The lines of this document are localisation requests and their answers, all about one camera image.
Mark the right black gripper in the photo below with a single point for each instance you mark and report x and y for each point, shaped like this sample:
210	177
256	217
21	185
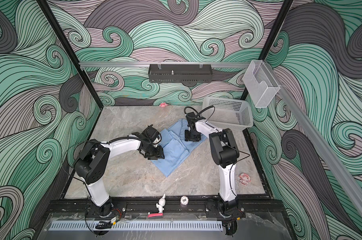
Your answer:
187	137

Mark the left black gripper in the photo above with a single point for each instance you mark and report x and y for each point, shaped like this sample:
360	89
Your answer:
158	155

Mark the light blue long sleeve shirt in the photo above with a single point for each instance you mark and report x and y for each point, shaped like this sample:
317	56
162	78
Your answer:
176	149

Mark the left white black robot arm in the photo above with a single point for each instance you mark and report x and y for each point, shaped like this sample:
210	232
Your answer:
92	162

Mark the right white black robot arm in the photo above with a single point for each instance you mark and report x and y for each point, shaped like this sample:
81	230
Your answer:
225	153

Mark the small pink toy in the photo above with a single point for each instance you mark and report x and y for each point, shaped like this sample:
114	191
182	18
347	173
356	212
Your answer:
163	104

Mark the white perforated plastic basket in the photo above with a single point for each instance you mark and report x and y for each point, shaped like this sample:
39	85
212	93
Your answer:
228	113

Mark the white rabbit figurine pink base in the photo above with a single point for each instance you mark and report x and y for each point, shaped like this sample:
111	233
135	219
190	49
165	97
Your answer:
160	206

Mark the small round white figurine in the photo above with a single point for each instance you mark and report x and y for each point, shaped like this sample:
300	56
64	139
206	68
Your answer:
184	201

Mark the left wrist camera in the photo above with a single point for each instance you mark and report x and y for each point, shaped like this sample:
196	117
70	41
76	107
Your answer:
153	135

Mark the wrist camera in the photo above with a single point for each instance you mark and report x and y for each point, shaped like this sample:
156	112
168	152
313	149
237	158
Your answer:
153	135
191	119

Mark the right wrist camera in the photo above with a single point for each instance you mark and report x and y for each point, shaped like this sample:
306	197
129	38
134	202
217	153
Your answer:
191	119

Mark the aluminium rail back wall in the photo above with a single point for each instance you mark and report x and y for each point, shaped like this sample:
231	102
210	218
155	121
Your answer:
123	64

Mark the aluminium rail wall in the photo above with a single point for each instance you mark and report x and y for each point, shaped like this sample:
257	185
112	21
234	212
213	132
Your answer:
293	95
123	64

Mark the clear plastic wall bin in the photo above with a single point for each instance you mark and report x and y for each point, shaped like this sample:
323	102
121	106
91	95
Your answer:
261	83

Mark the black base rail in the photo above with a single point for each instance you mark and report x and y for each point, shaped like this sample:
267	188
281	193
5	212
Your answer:
207	206

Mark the aluminium rail right wall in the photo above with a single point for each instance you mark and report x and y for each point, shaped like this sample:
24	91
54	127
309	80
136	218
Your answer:
293	95

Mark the white slotted cable duct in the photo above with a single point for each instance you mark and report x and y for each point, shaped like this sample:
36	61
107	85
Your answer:
140	226

